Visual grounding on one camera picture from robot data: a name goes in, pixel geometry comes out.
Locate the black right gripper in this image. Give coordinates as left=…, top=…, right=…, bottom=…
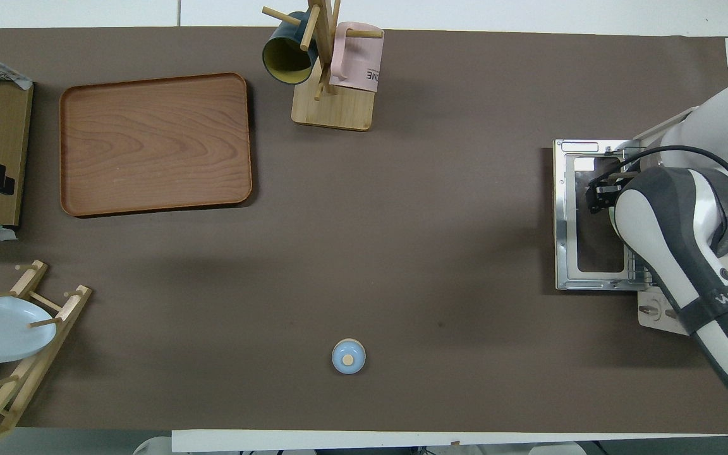
left=586, top=166, right=641, bottom=214

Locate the white toaster oven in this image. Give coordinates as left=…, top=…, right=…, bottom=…
left=552, top=106, right=728, bottom=336

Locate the wooden plate rack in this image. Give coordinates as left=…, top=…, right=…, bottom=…
left=0, top=259, right=93, bottom=451

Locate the brown wooden tray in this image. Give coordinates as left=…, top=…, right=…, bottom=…
left=59, top=72, right=254, bottom=219

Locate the large brown table mat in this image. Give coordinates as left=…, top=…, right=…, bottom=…
left=0, top=27, right=728, bottom=438

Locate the pink mug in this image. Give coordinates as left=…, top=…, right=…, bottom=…
left=329, top=21, right=385, bottom=94

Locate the wooden mug tree stand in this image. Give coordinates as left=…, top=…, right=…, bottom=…
left=262, top=0, right=385, bottom=132

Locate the blue bell with wooden knob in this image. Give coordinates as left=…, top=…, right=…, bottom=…
left=331, top=338, right=367, bottom=375

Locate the dark blue mug yellow inside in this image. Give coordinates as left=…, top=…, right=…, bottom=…
left=262, top=14, right=319, bottom=86

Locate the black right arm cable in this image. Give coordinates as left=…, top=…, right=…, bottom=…
left=610, top=145, right=728, bottom=197

